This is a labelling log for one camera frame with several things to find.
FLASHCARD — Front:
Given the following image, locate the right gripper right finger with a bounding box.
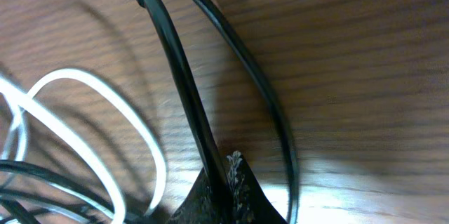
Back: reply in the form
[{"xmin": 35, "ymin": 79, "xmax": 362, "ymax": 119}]
[{"xmin": 227, "ymin": 151, "xmax": 287, "ymax": 224}]

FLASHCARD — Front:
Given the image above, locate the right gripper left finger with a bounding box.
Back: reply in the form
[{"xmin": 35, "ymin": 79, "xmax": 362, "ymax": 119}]
[{"xmin": 167, "ymin": 169, "xmax": 223, "ymax": 224}]

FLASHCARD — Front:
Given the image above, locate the white usb cable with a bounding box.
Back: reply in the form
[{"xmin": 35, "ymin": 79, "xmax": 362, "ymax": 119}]
[{"xmin": 0, "ymin": 67, "xmax": 168, "ymax": 224}]

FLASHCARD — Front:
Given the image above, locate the black usb cable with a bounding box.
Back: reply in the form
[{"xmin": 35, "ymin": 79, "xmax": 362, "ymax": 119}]
[{"xmin": 0, "ymin": 0, "xmax": 300, "ymax": 224}]

